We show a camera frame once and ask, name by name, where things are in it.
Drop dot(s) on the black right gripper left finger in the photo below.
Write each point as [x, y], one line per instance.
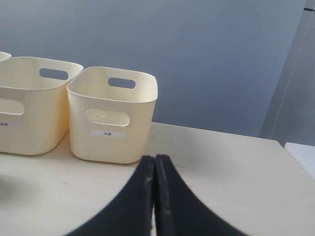
[130, 211]

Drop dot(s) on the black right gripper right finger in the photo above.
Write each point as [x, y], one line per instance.
[178, 211]

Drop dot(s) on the cream right plastic bin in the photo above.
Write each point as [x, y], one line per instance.
[110, 114]

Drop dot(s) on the cream plastic bin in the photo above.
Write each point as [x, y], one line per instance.
[4, 56]
[110, 114]
[34, 103]

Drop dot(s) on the white adjacent table edge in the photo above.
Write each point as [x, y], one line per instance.
[304, 155]

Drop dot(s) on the cream middle plastic bin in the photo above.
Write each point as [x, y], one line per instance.
[34, 103]

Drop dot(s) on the cream left plastic bin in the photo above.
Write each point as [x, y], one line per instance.
[4, 56]

